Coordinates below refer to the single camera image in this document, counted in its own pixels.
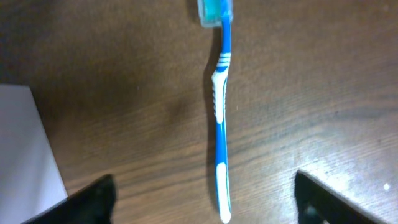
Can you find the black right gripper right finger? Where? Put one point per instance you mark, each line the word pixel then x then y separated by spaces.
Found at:
pixel 318 203

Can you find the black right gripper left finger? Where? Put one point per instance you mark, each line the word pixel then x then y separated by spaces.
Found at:
pixel 92 204

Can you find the blue white toothbrush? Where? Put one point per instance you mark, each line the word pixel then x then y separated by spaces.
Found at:
pixel 219 13

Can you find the white cardboard box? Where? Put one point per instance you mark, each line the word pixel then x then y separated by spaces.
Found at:
pixel 30 179

